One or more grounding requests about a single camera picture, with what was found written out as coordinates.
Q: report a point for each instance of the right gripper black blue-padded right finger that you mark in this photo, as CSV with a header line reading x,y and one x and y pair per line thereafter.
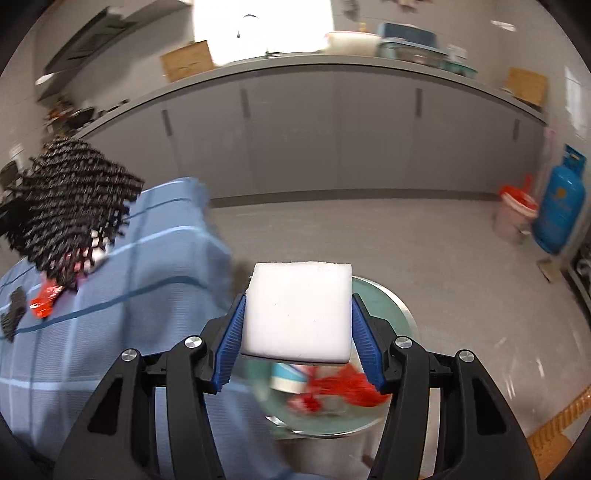
x,y
479,436

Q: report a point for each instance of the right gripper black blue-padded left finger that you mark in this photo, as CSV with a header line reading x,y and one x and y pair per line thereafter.
x,y
114,435

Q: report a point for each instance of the red plastic wrapper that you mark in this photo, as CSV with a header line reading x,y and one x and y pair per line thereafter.
x,y
334,388

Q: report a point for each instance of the white foam block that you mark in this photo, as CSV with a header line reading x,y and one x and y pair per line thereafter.
x,y
299,312

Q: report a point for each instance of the black mesh scrubber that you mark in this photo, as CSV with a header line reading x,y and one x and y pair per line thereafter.
x,y
63,214

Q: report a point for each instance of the white paper cup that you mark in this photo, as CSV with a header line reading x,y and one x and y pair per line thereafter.
x,y
290,378

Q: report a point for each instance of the teal metal-rimmed trash bin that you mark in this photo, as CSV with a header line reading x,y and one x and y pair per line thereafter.
x,y
274,403

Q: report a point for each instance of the grey kitchen cabinet run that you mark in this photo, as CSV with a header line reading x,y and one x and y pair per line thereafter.
x,y
320,125

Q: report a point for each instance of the black kitchen faucet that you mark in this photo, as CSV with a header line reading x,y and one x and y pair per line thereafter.
x,y
247,27

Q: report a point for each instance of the wicker basket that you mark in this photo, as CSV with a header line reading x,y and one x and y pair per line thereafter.
x,y
552,441

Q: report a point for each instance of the small red snack wrapper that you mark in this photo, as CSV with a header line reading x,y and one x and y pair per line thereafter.
x,y
42,305

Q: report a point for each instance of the blue checked tablecloth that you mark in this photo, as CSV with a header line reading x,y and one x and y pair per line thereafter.
x,y
164,280

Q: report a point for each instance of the cardboard scrap on floor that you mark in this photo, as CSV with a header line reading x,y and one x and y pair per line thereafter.
x,y
550,269

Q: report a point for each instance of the metal storage shelf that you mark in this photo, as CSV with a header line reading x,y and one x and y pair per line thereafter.
x,y
578,269

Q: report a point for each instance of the blue gas cylinder right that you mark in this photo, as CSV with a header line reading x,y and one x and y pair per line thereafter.
x,y
562,202

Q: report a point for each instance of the white bucket red bag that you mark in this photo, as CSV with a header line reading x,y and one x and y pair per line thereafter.
x,y
516,212

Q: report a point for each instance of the black wok on stove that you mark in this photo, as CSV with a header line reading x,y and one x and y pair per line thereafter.
x,y
79,118

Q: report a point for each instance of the right wooden cutting board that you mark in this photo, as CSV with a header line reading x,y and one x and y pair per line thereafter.
x,y
527,86

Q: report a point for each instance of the wooden cutting board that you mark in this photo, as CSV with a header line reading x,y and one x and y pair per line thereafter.
x,y
187,61
527,86

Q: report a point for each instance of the teal plastic basin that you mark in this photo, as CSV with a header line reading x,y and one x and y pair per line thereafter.
x,y
460,69

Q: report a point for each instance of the left wooden cutting board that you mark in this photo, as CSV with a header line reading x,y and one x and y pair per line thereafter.
x,y
187,61

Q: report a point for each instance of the blue dish rack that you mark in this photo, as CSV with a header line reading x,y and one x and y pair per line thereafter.
x,y
404,42

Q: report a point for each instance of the range hood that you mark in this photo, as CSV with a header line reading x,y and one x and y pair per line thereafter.
x,y
71,34

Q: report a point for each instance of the white plastic tub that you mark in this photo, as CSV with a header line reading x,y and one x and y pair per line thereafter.
x,y
352,43

